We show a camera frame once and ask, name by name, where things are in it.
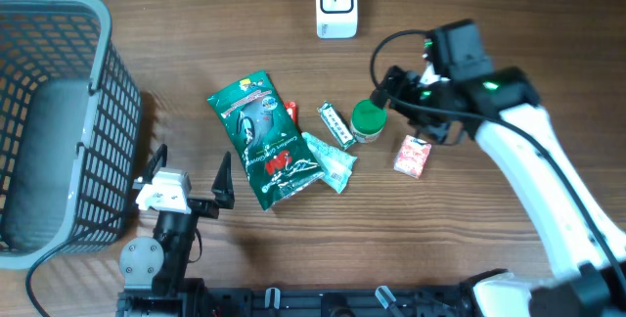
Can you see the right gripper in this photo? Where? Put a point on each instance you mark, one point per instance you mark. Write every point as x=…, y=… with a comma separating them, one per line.
x=408, y=84

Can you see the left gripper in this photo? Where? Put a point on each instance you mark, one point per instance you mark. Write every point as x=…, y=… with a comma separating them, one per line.
x=223, y=195

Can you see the pink Kleenex tissue pack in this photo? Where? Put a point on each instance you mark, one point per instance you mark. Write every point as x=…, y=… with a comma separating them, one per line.
x=412, y=156

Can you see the green 3M gloves packet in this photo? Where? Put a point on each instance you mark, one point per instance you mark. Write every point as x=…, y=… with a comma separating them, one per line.
x=275, y=157

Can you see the green lidded small jar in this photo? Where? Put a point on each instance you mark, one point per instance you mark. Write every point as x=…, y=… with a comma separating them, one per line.
x=367, y=121

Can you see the white green box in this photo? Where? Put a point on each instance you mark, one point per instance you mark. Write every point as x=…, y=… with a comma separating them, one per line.
x=336, y=125

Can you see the red Nescafe stick sachet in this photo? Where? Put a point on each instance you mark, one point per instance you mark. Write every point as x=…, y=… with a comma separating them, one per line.
x=291, y=108

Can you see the light green wipes packet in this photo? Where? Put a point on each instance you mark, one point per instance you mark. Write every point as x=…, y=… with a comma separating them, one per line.
x=337, y=164

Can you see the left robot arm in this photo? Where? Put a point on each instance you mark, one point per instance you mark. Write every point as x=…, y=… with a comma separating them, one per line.
x=154, y=268

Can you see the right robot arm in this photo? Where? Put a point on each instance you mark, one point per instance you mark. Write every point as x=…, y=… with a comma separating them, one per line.
x=502, y=113

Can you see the white barcode scanner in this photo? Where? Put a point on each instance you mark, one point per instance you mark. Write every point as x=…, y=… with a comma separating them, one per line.
x=336, y=19

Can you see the grey plastic shopping basket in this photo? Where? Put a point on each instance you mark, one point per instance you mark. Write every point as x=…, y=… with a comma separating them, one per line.
x=70, y=120

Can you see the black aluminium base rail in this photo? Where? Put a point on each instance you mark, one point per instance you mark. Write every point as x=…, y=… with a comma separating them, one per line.
x=426, y=301

